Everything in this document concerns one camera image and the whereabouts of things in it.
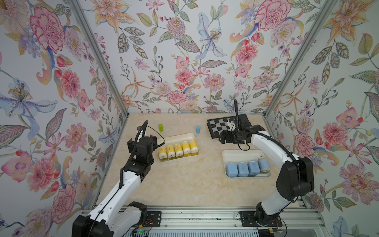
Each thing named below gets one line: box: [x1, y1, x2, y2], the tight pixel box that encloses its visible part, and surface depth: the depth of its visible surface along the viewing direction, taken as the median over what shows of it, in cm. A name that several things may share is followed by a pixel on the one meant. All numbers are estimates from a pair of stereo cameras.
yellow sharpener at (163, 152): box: [158, 145, 168, 160], surface depth 92 cm
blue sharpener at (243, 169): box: [236, 161, 249, 177], surface depth 86 cm
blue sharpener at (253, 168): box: [247, 160, 261, 176], surface depth 86 cm
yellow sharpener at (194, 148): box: [189, 139, 199, 157], surface depth 95 cm
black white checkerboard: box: [206, 117, 232, 139], surface depth 112 cm
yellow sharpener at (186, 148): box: [182, 140, 191, 157], surface depth 95 cm
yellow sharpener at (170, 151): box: [166, 144, 176, 158], surface depth 92 cm
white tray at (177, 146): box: [156, 132, 200, 163], surface depth 95 cm
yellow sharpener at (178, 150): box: [174, 142, 184, 158], surface depth 94 cm
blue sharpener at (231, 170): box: [226, 161, 239, 178], surface depth 86 cm
